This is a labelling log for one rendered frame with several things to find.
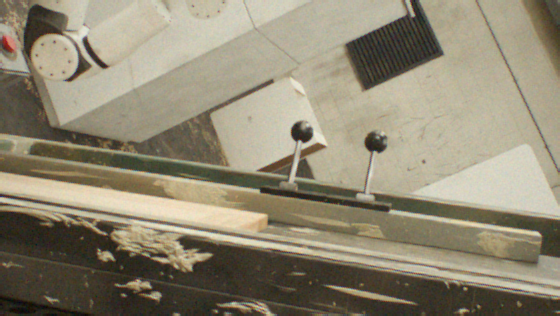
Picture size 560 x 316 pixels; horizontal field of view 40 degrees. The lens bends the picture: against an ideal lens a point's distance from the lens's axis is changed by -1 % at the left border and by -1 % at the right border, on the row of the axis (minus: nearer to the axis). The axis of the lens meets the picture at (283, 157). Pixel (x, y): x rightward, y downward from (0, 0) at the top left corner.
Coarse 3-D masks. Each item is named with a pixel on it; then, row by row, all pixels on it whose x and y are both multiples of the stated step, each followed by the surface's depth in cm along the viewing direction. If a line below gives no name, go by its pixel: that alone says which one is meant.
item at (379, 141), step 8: (368, 136) 120; (376, 136) 120; (384, 136) 120; (368, 144) 120; (376, 144) 119; (384, 144) 120; (376, 152) 120; (368, 168) 119; (368, 176) 118; (368, 184) 117; (368, 192) 117; (360, 200) 116; (368, 200) 116
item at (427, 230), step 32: (0, 160) 127; (32, 160) 126; (64, 160) 128; (128, 192) 122; (160, 192) 121; (192, 192) 120; (224, 192) 119; (256, 192) 118; (320, 224) 116; (352, 224) 115; (384, 224) 114; (416, 224) 113; (448, 224) 112; (512, 256) 110
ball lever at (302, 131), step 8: (304, 120) 123; (296, 128) 122; (304, 128) 122; (312, 128) 123; (296, 136) 122; (304, 136) 122; (312, 136) 123; (296, 144) 123; (296, 152) 122; (296, 160) 121; (296, 168) 121; (288, 176) 120; (280, 184) 119; (288, 184) 118; (296, 184) 119
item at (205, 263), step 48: (0, 192) 60; (0, 240) 56; (48, 240) 55; (96, 240) 54; (144, 240) 53; (192, 240) 53; (240, 240) 53; (288, 240) 56; (0, 288) 56; (48, 288) 55; (96, 288) 54; (144, 288) 54; (192, 288) 53; (240, 288) 52; (288, 288) 51; (336, 288) 51; (384, 288) 50; (432, 288) 49; (480, 288) 49; (528, 288) 49
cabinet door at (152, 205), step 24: (24, 192) 102; (48, 192) 105; (72, 192) 108; (96, 192) 109; (120, 192) 113; (168, 216) 98; (192, 216) 100; (216, 216) 101; (240, 216) 104; (264, 216) 108
